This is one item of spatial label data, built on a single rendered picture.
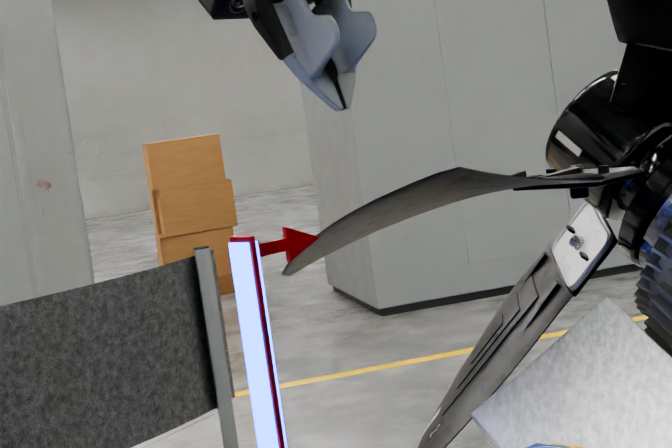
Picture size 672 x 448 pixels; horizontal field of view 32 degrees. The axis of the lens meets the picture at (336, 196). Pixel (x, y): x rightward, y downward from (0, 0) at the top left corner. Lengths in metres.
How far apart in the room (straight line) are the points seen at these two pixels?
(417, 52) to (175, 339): 4.41
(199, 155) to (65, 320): 6.29
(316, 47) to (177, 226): 8.11
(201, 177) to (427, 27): 2.58
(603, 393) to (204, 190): 8.07
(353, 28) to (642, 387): 0.36
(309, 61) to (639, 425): 0.38
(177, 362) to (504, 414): 2.04
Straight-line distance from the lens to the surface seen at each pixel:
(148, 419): 2.89
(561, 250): 1.13
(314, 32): 0.85
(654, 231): 1.01
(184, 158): 8.93
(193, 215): 8.95
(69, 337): 2.73
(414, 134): 7.08
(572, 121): 1.06
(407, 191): 0.79
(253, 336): 0.78
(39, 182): 5.12
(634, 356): 0.97
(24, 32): 5.14
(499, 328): 1.15
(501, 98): 7.26
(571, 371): 0.97
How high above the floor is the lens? 1.26
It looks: 4 degrees down
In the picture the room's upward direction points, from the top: 8 degrees counter-clockwise
